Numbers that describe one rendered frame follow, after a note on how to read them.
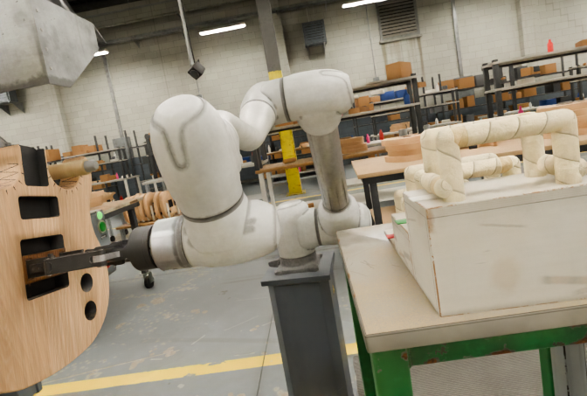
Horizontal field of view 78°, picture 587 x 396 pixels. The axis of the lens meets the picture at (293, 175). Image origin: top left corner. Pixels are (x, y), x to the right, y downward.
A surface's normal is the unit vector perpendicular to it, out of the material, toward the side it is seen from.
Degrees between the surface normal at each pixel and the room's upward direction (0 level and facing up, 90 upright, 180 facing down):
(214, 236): 113
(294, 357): 90
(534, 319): 90
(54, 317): 89
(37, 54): 90
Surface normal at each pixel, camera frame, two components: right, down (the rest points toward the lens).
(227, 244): 0.07, 0.44
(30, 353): 0.98, -0.18
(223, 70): -0.04, 0.12
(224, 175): 0.80, 0.19
